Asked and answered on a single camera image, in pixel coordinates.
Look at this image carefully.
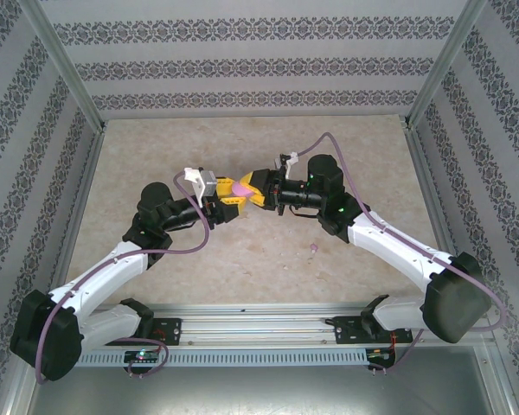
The grey sheet metal panel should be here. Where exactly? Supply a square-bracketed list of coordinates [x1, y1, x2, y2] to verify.
[28, 345, 509, 415]

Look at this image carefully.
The aluminium side rail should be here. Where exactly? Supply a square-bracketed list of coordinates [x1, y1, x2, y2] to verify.
[404, 123, 464, 260]
[47, 123, 109, 312]

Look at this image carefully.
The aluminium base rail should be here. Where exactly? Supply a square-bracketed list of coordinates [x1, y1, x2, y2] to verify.
[84, 302, 492, 347]

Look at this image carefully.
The white perforated cable tray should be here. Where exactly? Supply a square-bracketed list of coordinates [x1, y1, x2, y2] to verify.
[80, 345, 371, 367]

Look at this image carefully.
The thin purple base cable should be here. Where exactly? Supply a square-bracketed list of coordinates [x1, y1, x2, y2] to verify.
[127, 343, 170, 380]
[384, 328, 426, 376]

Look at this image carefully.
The aluminium frame post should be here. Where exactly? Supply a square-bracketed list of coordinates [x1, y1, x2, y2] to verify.
[16, 0, 108, 131]
[408, 0, 489, 130]

